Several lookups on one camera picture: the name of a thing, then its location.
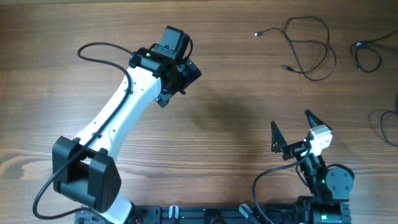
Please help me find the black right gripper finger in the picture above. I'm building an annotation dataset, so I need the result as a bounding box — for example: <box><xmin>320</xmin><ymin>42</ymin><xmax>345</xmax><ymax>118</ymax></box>
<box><xmin>271</xmin><ymin>121</ymin><xmax>287</xmax><ymax>153</ymax></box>
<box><xmin>305</xmin><ymin>110</ymin><xmax>331</xmax><ymax>129</ymax></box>

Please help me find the black cable bundle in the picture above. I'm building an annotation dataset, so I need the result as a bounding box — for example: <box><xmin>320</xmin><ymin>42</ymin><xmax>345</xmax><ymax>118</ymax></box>
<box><xmin>254</xmin><ymin>16</ymin><xmax>338</xmax><ymax>82</ymax></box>

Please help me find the separated black cable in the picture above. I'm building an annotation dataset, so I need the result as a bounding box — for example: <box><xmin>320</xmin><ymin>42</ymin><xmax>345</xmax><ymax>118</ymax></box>
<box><xmin>379</xmin><ymin>93</ymin><xmax>398</xmax><ymax>147</ymax></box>

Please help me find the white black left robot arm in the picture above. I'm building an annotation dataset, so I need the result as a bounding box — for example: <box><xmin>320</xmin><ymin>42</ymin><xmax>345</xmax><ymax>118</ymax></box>
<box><xmin>49</xmin><ymin>26</ymin><xmax>201</xmax><ymax>223</ymax></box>

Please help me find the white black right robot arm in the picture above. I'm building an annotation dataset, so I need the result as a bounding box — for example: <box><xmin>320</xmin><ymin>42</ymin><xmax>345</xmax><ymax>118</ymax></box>
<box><xmin>263</xmin><ymin>110</ymin><xmax>354</xmax><ymax>224</ymax></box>

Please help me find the black right camera cable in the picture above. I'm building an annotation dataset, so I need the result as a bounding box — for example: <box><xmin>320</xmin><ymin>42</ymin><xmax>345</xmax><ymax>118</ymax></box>
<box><xmin>252</xmin><ymin>146</ymin><xmax>312</xmax><ymax>224</ymax></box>

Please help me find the black camera cable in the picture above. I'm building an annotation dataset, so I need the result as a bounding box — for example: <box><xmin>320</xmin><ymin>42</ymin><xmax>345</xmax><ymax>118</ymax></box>
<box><xmin>32</xmin><ymin>42</ymin><xmax>134</xmax><ymax>220</ymax></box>
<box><xmin>252</xmin><ymin>146</ymin><xmax>312</xmax><ymax>224</ymax></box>

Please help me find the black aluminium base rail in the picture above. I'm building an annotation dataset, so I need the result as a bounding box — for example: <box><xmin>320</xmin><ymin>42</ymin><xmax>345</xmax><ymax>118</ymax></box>
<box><xmin>74</xmin><ymin>205</ymin><xmax>305</xmax><ymax>224</ymax></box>

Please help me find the black left camera cable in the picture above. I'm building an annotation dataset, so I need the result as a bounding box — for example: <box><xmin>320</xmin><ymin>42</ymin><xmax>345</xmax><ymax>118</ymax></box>
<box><xmin>32</xmin><ymin>42</ymin><xmax>134</xmax><ymax>220</ymax></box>

